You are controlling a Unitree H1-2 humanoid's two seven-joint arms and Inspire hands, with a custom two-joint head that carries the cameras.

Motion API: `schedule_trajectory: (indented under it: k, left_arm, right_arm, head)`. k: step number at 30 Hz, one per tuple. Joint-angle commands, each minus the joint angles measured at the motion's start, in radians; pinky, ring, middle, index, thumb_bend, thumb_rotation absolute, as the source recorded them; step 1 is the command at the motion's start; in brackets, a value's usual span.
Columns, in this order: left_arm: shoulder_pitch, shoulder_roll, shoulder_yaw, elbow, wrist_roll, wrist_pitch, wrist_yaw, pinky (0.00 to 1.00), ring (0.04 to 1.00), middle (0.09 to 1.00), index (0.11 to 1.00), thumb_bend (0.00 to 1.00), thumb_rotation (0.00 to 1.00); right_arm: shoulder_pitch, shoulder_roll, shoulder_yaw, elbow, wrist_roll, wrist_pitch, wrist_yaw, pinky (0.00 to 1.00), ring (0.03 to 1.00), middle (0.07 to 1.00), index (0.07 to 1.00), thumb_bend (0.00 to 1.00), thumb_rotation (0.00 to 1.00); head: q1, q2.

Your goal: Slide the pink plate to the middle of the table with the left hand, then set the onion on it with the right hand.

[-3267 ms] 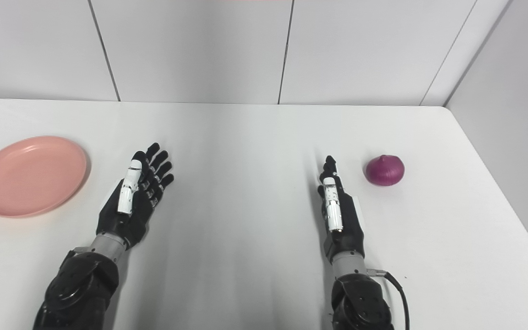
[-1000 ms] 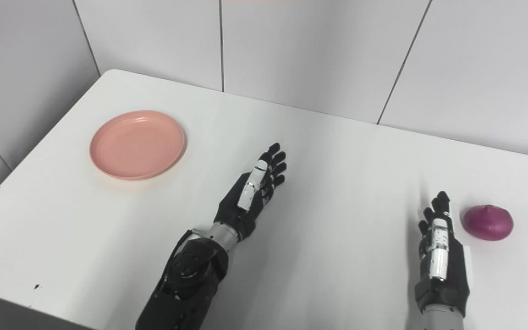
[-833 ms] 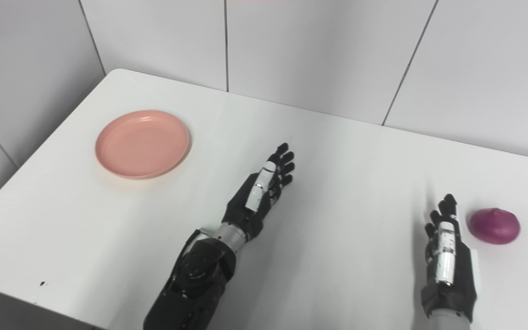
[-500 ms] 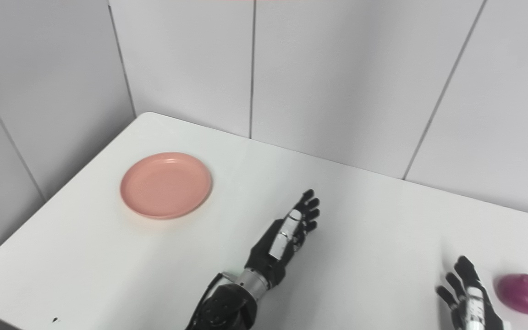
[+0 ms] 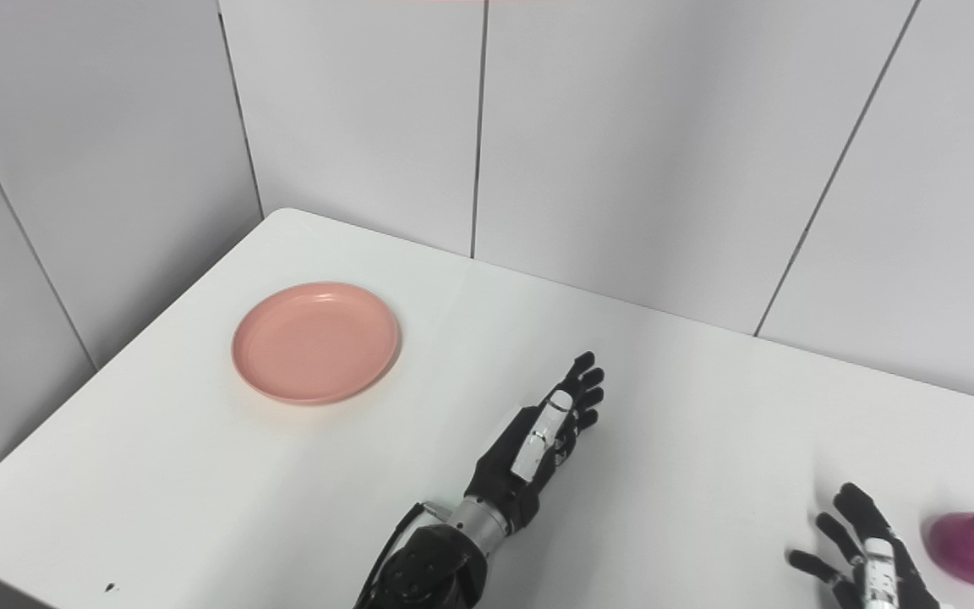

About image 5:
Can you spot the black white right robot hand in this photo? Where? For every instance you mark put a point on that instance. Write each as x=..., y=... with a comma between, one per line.
x=901, y=584

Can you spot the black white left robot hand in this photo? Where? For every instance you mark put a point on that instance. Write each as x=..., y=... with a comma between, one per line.
x=508, y=474

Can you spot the pink round plate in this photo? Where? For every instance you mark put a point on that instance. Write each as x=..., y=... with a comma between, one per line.
x=315, y=342

